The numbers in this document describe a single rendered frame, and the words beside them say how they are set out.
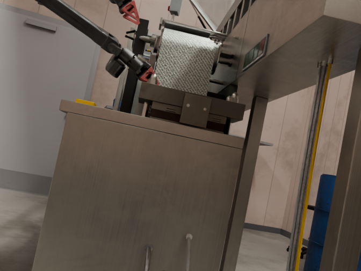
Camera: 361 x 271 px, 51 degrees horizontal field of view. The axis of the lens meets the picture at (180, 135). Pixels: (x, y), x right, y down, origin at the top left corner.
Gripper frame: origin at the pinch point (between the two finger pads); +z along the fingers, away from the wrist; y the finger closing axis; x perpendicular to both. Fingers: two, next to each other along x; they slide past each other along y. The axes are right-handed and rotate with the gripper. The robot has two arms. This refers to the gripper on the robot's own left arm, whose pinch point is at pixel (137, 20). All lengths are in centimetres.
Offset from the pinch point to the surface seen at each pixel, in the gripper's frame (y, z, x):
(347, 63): 64, 63, 28
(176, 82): 6.4, 32.5, -4.5
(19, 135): -308, -61, -142
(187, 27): -23.5, 11.5, 22.3
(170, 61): 6.4, 23.7, -1.0
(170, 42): 6.3, 17.3, 4.0
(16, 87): -306, -108, -109
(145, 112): 19.3, 35.3, -23.3
